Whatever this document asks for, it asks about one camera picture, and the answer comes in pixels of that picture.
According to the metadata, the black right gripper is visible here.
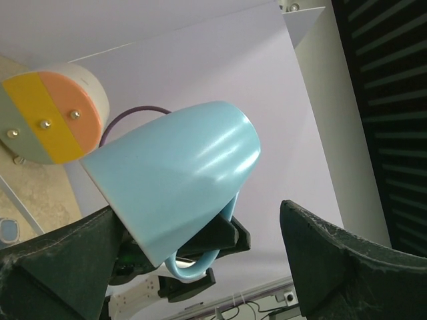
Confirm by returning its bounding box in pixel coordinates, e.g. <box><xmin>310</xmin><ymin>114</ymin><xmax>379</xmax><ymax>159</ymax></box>
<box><xmin>111</xmin><ymin>215</ymin><xmax>251</xmax><ymax>299</ymax></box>

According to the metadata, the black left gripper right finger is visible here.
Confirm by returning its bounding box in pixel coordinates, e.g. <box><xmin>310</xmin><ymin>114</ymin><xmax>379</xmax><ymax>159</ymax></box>
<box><xmin>280</xmin><ymin>200</ymin><xmax>426</xmax><ymax>319</ymax></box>

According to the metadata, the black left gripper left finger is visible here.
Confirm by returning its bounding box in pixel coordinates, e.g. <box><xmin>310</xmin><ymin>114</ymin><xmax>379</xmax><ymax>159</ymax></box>
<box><xmin>1</xmin><ymin>207</ymin><xmax>124</xmax><ymax>319</ymax></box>

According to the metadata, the grey-blue small mug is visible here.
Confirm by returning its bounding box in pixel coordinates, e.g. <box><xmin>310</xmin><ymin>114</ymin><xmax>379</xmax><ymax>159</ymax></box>
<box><xmin>0</xmin><ymin>217</ymin><xmax>20</xmax><ymax>247</ymax></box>

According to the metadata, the light blue mug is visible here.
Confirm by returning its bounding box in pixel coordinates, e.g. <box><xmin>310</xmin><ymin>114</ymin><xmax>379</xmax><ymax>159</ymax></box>
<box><xmin>80</xmin><ymin>101</ymin><xmax>261</xmax><ymax>282</ymax></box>

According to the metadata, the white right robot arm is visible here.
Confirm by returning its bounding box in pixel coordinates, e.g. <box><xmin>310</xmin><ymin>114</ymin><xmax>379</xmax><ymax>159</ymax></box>
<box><xmin>99</xmin><ymin>215</ymin><xmax>251</xmax><ymax>319</ymax></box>

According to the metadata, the round cream drawer cabinet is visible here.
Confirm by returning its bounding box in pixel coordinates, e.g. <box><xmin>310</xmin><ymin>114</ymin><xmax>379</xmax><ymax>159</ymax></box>
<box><xmin>1</xmin><ymin>63</ymin><xmax>110</xmax><ymax>165</ymax></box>

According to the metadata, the dark louvered panel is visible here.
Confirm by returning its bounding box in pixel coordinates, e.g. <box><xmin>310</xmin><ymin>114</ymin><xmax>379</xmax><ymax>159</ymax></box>
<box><xmin>332</xmin><ymin>0</ymin><xmax>426</xmax><ymax>257</ymax></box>

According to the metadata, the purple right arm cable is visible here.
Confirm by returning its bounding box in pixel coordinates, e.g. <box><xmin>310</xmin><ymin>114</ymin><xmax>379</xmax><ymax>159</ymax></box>
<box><xmin>99</xmin><ymin>105</ymin><xmax>171</xmax><ymax>149</ymax></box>

